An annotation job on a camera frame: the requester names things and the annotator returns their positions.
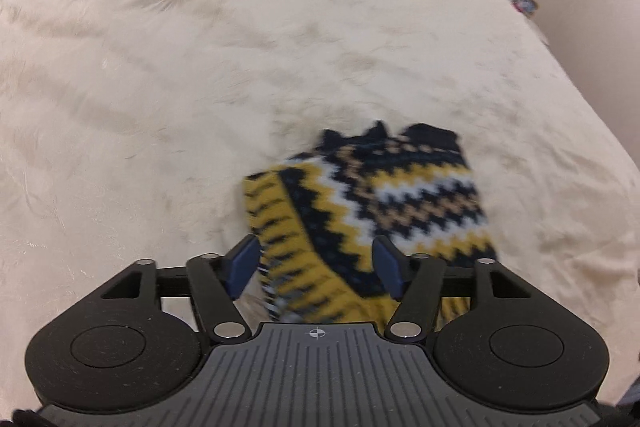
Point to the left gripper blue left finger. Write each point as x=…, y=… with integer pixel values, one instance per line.
x=215, y=283

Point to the navy yellow patterned knit sweater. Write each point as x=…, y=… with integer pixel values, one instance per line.
x=317, y=214

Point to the cream bedspread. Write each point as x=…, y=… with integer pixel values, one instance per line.
x=127, y=127

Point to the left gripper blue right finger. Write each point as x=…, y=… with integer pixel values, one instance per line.
x=415, y=282

